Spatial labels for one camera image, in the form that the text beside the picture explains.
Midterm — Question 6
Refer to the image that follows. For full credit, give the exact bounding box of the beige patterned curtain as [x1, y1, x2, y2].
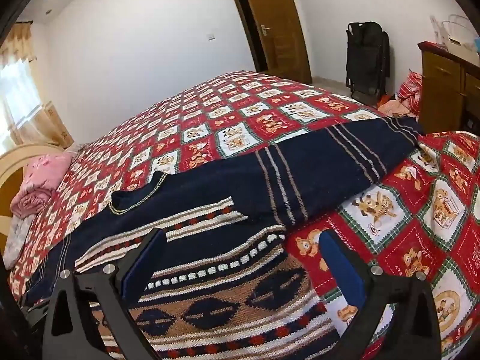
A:
[0, 22, 61, 151]

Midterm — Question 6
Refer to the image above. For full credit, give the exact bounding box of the navy patterned knit sweater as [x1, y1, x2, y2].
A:
[22, 116, 424, 360]

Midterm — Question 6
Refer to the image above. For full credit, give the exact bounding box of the grey white cloth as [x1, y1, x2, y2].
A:
[3, 215, 34, 267]

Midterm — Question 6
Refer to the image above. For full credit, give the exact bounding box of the cream wooden headboard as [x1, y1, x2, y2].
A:
[0, 143, 64, 256]

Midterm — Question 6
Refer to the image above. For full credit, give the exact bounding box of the orange pink cloth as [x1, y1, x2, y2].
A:
[377, 95, 413, 118]

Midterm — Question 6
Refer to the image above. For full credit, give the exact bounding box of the wooden cabinet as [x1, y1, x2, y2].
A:
[418, 41, 480, 136]

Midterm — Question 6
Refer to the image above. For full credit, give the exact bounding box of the black folding chair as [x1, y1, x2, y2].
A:
[345, 22, 391, 100]

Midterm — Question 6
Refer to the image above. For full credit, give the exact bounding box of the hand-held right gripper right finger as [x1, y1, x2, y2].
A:
[319, 229, 441, 360]

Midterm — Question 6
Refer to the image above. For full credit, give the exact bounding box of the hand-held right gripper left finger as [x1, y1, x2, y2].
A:
[42, 228, 167, 360]

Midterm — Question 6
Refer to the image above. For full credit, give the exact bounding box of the clear plastic container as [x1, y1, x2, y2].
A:
[442, 14, 479, 51]

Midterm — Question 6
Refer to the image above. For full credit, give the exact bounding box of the red checked cloth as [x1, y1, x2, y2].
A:
[397, 70, 424, 115]

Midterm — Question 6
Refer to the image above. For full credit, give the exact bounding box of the wooden door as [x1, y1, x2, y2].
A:
[238, 0, 313, 83]

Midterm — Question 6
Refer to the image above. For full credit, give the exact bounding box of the red printed bedspread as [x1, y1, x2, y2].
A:
[7, 70, 480, 360]

